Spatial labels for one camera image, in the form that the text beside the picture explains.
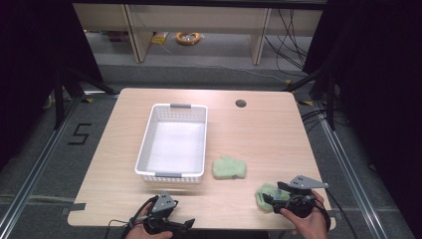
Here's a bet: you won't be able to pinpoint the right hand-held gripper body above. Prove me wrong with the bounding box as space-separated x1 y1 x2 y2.
273 174 329 219

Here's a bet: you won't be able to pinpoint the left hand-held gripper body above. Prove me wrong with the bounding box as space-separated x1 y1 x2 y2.
142 190 179 235

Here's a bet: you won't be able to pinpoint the person's right hand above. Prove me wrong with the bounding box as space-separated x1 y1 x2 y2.
280 189 329 239

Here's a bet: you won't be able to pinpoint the person's left hand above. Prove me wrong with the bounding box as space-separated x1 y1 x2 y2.
124 202 174 239

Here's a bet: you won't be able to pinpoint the green sponge on table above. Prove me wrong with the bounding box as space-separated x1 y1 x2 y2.
211 155 248 180

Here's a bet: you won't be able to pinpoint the white plastic basket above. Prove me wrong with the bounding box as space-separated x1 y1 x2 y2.
133 103 209 184

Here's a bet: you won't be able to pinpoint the black metal stand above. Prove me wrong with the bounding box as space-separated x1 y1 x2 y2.
282 66 336 131
53 67 119 130

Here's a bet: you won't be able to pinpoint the black curtain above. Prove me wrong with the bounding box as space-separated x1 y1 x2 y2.
0 0 104 170
302 0 422 230

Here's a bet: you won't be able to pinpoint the yellow packet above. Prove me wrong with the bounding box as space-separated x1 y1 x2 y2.
150 31 170 46

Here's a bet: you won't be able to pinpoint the beige wooden shelf unit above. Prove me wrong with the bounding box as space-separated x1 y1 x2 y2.
72 3 324 67

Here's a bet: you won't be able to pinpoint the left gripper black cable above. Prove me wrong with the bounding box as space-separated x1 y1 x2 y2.
105 195 159 239

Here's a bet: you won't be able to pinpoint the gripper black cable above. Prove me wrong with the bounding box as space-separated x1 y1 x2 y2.
105 195 159 239
312 188 360 239

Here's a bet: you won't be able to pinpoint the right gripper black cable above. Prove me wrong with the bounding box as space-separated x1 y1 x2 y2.
312 188 360 239

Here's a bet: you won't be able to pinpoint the metal floor rail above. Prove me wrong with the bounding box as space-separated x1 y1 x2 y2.
314 102 390 239
0 96 84 230

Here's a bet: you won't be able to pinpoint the black floor cables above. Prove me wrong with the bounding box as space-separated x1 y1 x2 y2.
300 108 349 134

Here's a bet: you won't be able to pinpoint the bundle of black cables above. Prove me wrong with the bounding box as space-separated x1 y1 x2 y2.
264 9 310 74

